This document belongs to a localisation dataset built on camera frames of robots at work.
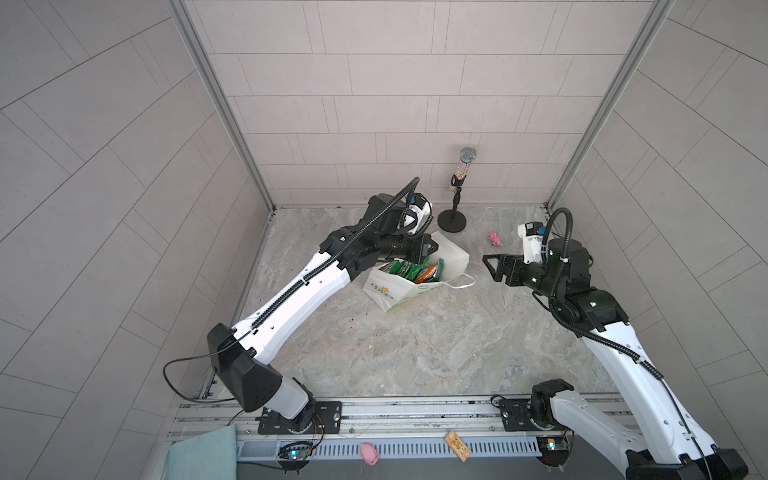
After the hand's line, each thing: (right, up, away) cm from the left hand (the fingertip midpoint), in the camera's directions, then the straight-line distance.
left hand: (446, 246), depth 66 cm
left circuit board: (-34, -46, -1) cm, 57 cm away
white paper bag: (-12, -12, +10) cm, 20 cm away
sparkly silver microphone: (+10, +26, +23) cm, 36 cm away
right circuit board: (+25, -47, +2) cm, 54 cm away
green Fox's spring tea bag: (-9, -7, +15) cm, 19 cm away
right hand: (+12, -3, +6) cm, 14 cm away
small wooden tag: (+3, -45, +1) cm, 45 cm away
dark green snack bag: (+1, -8, +20) cm, 21 cm away
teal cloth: (-53, -47, 0) cm, 70 cm away
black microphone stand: (+10, +7, +45) cm, 47 cm away
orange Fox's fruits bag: (-3, -9, +17) cm, 20 cm away
